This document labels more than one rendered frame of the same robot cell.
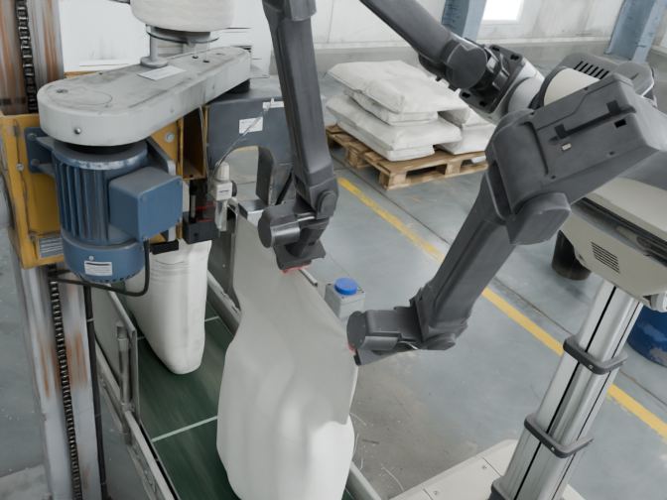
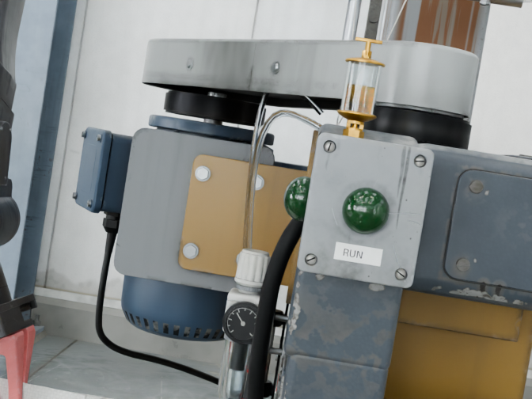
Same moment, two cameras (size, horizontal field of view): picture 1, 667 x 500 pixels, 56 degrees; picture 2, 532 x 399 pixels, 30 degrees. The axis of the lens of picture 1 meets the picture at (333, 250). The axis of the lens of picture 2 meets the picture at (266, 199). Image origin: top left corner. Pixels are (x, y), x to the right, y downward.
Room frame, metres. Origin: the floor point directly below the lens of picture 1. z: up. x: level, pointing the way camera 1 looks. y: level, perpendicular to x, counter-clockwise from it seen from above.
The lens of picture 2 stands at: (1.79, -0.43, 1.32)
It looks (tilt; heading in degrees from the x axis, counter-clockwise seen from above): 3 degrees down; 131
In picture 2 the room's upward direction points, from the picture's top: 9 degrees clockwise
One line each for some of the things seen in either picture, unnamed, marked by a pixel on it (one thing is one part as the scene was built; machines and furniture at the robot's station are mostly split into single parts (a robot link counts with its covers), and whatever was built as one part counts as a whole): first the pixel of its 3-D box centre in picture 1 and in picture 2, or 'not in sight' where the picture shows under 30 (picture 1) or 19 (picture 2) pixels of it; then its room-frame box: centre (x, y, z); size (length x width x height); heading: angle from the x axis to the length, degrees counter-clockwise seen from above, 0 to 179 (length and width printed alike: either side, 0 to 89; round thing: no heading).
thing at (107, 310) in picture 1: (80, 283); not in sight; (1.60, 0.78, 0.53); 1.05 x 0.02 x 0.41; 38
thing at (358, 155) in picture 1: (415, 145); not in sight; (4.47, -0.48, 0.07); 1.20 x 0.82 x 0.14; 130
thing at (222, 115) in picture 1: (227, 128); (478, 309); (1.41, 0.29, 1.21); 0.30 x 0.25 x 0.30; 38
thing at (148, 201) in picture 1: (147, 208); (116, 182); (0.92, 0.32, 1.25); 0.10 x 0.08 x 0.12; 153
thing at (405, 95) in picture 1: (419, 94); not in sight; (4.12, -0.39, 0.56); 0.66 x 0.42 x 0.15; 128
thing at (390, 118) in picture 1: (390, 101); not in sight; (4.25, -0.22, 0.44); 0.66 x 0.42 x 0.14; 32
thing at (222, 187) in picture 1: (221, 195); (246, 335); (1.20, 0.26, 1.14); 0.05 x 0.04 x 0.16; 128
